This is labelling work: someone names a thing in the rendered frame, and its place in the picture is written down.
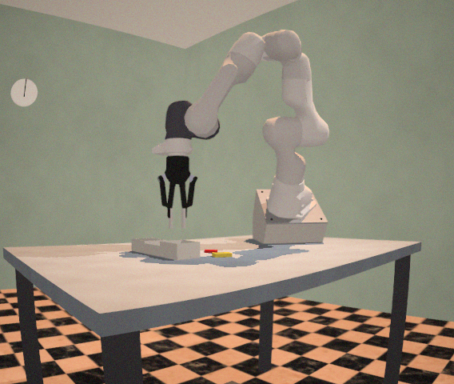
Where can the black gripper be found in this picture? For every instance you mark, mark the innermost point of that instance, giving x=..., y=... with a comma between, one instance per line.
x=177, y=172

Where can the grey rack of three bins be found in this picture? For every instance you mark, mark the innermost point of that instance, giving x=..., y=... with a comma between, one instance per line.
x=176, y=249

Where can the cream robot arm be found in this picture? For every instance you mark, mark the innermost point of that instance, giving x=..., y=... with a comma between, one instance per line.
x=288, y=193

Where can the yellow-orange flat square block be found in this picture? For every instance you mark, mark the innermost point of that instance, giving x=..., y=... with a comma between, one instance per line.
x=221, y=254

